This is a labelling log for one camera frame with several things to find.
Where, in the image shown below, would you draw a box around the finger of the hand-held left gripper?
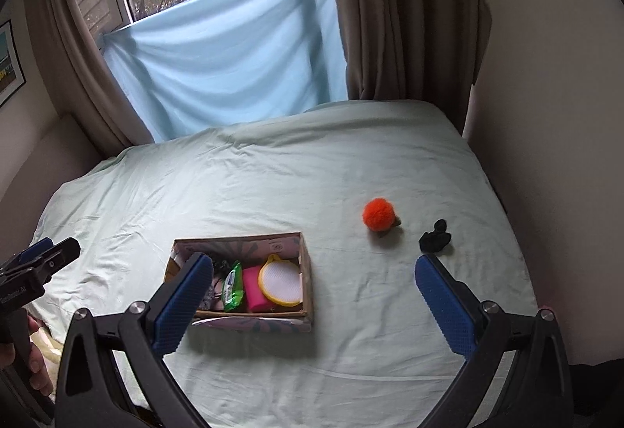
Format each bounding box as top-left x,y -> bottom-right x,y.
14,237 -> 55,264
27,237 -> 82,283

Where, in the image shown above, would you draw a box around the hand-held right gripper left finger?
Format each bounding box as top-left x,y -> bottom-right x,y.
55,251 -> 215,428

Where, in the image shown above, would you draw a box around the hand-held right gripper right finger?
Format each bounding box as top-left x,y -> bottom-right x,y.
414,253 -> 573,428

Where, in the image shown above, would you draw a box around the pink slippers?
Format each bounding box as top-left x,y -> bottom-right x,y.
197,274 -> 226,312

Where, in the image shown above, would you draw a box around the green wipes packet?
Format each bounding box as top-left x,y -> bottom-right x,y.
222,261 -> 245,313

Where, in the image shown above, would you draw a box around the pink pouch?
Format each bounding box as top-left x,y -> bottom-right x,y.
242,266 -> 275,314

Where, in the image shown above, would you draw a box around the patterned cardboard box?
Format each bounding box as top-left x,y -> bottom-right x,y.
163,232 -> 314,334

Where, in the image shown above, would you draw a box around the person's left hand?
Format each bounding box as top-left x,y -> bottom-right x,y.
0,315 -> 55,398

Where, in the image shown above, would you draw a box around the black scrunchie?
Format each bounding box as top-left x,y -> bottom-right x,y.
418,218 -> 454,256

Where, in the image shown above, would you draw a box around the orange pompom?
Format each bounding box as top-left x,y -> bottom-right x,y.
362,197 -> 403,238

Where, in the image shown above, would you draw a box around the brown curtain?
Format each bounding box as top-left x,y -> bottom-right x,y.
24,0 -> 158,162
319,0 -> 493,106

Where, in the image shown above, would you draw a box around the light blue hanging cloth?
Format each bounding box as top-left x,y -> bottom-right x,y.
100,0 -> 350,144

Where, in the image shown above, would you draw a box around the framed wall picture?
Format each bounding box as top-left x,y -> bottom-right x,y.
0,18 -> 28,107

